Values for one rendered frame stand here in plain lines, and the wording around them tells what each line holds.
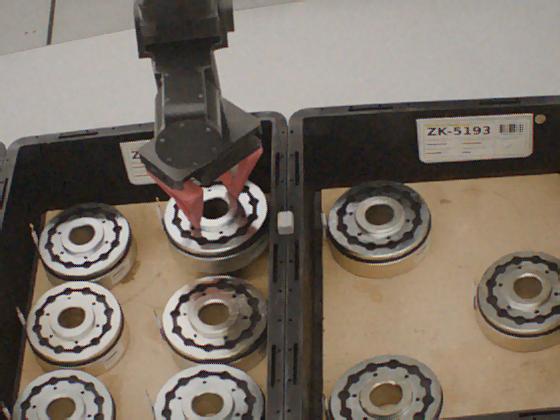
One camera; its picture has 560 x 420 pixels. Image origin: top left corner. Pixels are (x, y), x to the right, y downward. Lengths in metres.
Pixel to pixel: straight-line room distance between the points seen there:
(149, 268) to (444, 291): 0.30
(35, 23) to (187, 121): 2.09
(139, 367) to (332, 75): 0.60
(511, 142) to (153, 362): 0.43
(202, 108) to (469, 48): 0.72
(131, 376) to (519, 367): 0.37
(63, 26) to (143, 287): 1.85
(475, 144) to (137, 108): 0.54
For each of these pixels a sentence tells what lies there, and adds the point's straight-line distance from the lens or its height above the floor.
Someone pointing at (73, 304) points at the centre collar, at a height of 0.87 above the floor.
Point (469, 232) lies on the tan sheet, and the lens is 1.29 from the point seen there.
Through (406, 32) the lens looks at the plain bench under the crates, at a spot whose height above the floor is 0.70.
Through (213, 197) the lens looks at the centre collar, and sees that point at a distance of 1.27.
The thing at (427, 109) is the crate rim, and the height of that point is 0.93.
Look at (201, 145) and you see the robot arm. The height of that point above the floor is 1.06.
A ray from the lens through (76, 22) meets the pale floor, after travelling 3.08.
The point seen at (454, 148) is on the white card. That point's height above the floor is 0.88.
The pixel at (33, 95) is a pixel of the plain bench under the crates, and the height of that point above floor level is 0.70.
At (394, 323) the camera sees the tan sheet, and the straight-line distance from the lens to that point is 1.22.
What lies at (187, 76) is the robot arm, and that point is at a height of 1.10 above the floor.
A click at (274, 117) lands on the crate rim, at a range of 1.28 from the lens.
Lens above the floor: 1.78
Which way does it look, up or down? 46 degrees down
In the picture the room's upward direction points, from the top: 10 degrees counter-clockwise
